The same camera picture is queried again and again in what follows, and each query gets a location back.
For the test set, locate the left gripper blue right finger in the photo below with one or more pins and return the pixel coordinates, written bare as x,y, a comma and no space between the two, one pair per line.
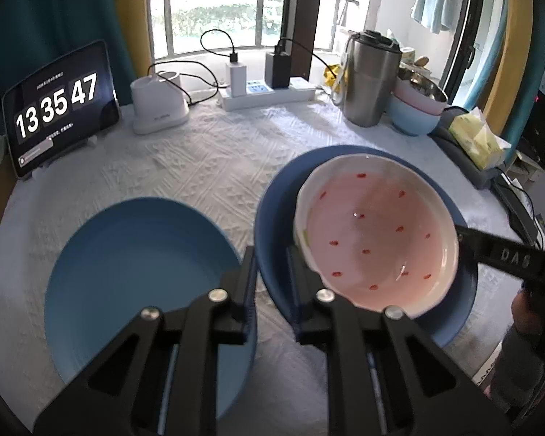
304,285

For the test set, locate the steel tumbler with lid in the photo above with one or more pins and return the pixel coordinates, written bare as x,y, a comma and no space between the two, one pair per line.
372,61

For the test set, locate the white power strip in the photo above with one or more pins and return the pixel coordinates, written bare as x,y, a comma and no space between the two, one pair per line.
259,95

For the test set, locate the person right hand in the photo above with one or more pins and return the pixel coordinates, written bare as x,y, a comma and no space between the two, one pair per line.
527,322

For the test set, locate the large blue bowl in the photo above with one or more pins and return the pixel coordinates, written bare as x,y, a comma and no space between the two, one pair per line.
273,235

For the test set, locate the white charger plug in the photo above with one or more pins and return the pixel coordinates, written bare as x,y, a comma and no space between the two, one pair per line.
237,76

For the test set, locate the tablet showing clock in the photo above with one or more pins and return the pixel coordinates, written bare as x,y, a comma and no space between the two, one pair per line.
59,106

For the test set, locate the blue plate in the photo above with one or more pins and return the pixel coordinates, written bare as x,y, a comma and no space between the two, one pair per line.
139,320

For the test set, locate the teal curtain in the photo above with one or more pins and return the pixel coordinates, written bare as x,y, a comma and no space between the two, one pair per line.
34,33

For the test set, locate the pink strawberry bowl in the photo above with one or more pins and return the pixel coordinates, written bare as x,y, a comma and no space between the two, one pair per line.
377,233

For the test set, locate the light blue bowl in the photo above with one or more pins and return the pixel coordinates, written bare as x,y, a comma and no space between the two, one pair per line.
410,120

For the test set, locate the black charger plug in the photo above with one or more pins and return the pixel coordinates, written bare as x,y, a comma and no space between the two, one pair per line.
277,69

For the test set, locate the yellow curtain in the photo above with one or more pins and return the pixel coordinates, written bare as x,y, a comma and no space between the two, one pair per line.
133,18

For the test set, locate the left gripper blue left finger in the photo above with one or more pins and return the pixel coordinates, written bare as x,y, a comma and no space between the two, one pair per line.
244,293

